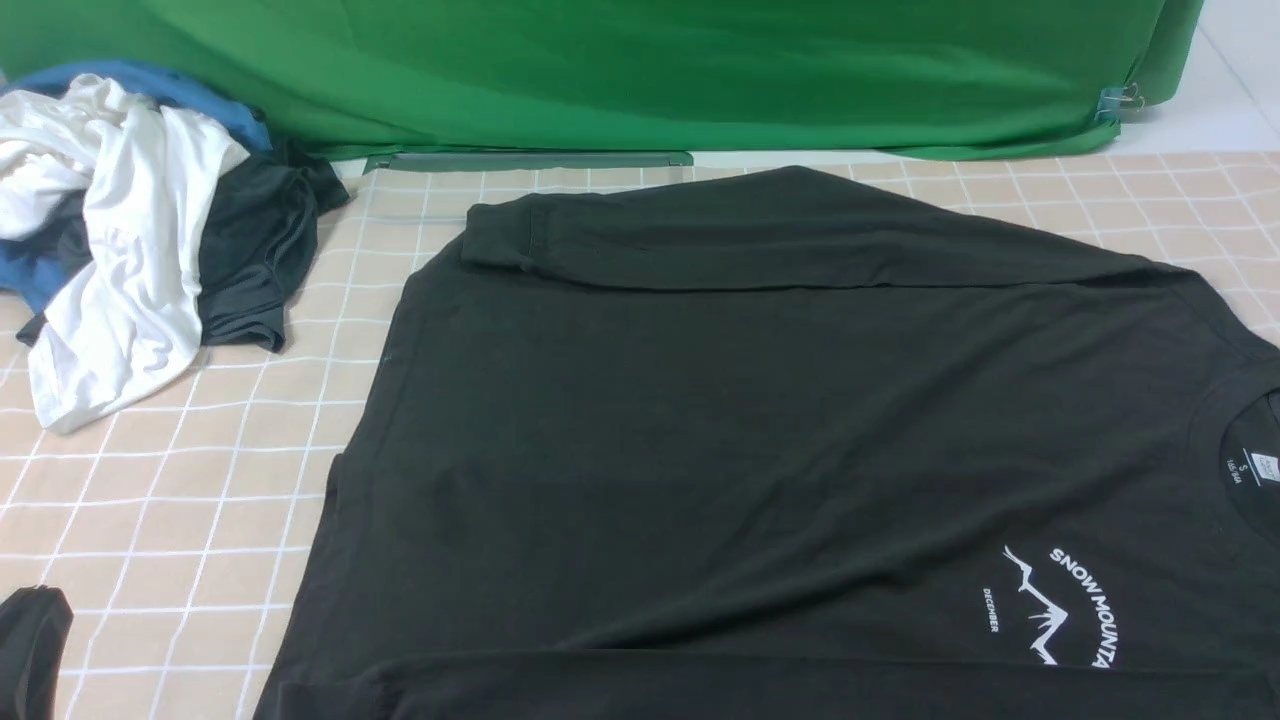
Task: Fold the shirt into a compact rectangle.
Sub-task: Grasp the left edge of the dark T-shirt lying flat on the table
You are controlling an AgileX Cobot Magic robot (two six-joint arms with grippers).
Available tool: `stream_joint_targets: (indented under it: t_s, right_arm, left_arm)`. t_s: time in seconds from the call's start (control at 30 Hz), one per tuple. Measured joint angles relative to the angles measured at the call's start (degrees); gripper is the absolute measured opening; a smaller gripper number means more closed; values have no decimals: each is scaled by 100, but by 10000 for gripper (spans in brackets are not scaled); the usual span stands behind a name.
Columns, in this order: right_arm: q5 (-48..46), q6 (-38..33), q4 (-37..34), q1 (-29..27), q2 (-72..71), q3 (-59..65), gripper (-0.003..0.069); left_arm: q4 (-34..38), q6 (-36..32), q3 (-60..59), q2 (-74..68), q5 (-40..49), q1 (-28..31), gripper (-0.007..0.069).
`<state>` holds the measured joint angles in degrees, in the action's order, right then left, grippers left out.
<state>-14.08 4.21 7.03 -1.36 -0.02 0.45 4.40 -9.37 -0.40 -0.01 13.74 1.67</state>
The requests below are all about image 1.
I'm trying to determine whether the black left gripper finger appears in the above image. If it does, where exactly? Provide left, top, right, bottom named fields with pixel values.
left=1, top=585, right=74, bottom=719

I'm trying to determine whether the dark gray long-sleeved shirt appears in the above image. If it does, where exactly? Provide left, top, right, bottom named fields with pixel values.
left=253, top=167, right=1279, bottom=719

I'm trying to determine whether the dark teal crumpled shirt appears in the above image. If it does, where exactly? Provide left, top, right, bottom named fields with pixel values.
left=1, top=136, right=349, bottom=354

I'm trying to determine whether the white crumpled shirt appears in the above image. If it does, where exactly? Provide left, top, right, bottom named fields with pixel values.
left=3, top=74, right=250, bottom=434

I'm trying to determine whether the beige checkered tablecloth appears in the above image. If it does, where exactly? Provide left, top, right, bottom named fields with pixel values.
left=1, top=151, right=1279, bottom=719

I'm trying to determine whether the blue crumpled garment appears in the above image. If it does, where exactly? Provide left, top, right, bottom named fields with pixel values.
left=1, top=59, right=273, bottom=313

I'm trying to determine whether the green backdrop cloth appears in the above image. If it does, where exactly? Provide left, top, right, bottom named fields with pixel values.
left=1, top=1, right=1203, bottom=161

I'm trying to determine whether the metal binder clip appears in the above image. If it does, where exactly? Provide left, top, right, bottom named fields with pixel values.
left=1093, top=83, right=1147, bottom=124

